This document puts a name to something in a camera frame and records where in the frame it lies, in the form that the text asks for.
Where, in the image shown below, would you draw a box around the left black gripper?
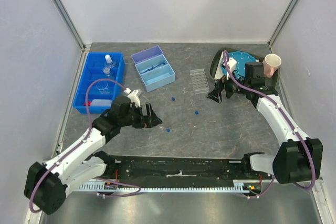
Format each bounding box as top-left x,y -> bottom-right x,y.
119,102 -> 162,129

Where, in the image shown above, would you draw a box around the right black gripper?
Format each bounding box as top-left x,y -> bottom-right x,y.
206,67 -> 250,103

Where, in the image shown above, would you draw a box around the glass stirring pipette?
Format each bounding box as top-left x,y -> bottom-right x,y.
181,89 -> 187,122

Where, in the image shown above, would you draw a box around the blue safety glasses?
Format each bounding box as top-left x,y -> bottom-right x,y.
141,62 -> 166,74

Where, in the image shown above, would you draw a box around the glass funnel dish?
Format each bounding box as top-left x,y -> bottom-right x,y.
96,81 -> 111,94

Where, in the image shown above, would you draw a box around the red cap wash bottle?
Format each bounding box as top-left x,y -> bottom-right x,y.
83,99 -> 112,107

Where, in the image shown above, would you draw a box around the small glass beaker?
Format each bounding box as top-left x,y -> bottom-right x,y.
102,67 -> 114,80

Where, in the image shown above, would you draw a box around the clear flask white cap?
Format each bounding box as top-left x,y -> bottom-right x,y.
105,54 -> 116,69

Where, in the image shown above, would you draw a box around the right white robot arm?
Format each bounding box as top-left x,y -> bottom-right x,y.
208,59 -> 323,190

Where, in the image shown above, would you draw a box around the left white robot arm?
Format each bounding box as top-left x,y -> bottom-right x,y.
24,95 -> 162,215

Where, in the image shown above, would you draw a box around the white paper sheet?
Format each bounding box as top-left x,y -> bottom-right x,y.
213,49 -> 227,80

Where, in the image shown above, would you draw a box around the clear test tube rack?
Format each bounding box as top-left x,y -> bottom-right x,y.
190,69 -> 209,94

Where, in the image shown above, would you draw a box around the teal dotted plate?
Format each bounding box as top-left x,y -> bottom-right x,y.
220,51 -> 257,79

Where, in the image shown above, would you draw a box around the light blue box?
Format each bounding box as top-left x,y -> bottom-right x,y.
135,54 -> 168,75
140,65 -> 175,92

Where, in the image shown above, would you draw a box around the dark grey tray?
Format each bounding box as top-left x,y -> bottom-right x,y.
209,47 -> 264,82

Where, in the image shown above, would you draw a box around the pink paper cup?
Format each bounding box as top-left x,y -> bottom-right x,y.
263,54 -> 282,78

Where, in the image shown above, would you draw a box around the blue compartment bin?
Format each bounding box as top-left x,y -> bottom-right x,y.
73,52 -> 125,114

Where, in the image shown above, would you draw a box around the purple plastic box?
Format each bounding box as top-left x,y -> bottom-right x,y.
131,45 -> 163,64

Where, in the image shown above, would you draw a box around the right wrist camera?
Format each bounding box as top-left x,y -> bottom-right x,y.
224,58 -> 237,73

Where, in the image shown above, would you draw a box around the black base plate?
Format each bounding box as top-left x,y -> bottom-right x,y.
94,151 -> 271,188

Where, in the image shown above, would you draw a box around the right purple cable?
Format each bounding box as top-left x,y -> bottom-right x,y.
222,50 -> 316,200

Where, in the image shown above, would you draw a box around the purple cable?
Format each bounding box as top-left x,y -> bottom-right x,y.
29,78 -> 142,213
222,50 -> 316,200

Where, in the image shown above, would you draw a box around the light blue cable duct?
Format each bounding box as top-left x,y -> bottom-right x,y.
70,180 -> 263,193

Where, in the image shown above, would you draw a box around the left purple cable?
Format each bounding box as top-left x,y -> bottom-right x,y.
29,78 -> 142,213

